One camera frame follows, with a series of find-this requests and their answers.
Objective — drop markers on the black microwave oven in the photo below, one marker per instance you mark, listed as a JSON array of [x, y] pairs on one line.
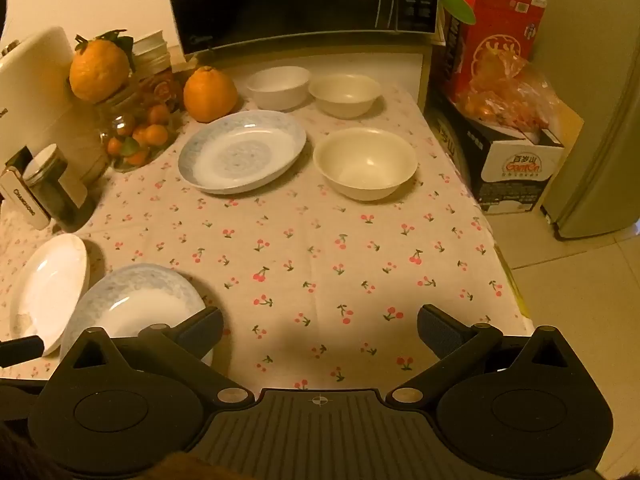
[[275, 0]]

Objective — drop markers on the small jar with metal lid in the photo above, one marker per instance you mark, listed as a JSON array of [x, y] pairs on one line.
[[50, 195]]

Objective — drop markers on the large cream bowl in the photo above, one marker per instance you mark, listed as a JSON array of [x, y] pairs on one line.
[[365, 165]]

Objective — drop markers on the glass jar of kumquats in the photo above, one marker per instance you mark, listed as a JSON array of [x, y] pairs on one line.
[[135, 135]]

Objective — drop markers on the black cardboard box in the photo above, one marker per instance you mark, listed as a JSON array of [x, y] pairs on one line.
[[505, 170]]

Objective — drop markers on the orange with leaves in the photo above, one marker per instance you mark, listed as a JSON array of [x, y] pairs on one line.
[[97, 72]]

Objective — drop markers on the cherry print tablecloth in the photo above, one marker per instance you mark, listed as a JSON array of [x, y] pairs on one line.
[[300, 250]]

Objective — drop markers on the red cardboard box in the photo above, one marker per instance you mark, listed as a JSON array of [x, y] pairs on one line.
[[500, 25]]

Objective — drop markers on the blue patterned plate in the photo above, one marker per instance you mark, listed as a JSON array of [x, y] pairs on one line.
[[135, 305], [240, 152]]

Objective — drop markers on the small cream bowl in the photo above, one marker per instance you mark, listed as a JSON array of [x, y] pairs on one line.
[[345, 95]]

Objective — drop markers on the white plate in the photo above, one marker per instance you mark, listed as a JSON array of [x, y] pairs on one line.
[[47, 290]]

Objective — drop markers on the small white bowl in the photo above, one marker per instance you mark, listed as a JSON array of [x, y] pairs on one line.
[[277, 87]]

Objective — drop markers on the plastic bag of oranges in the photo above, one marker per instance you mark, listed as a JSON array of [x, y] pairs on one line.
[[510, 95]]

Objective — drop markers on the white coffee maker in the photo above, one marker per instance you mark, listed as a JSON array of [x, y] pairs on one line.
[[35, 95]]

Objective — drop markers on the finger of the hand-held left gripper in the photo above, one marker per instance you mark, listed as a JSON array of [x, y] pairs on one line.
[[20, 350]]

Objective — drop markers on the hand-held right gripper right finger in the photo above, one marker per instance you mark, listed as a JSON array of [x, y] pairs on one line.
[[437, 332]]

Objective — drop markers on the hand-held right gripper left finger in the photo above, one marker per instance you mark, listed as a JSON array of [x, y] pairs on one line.
[[200, 332]]

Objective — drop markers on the lidded glass jar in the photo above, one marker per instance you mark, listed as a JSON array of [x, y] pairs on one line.
[[155, 60]]

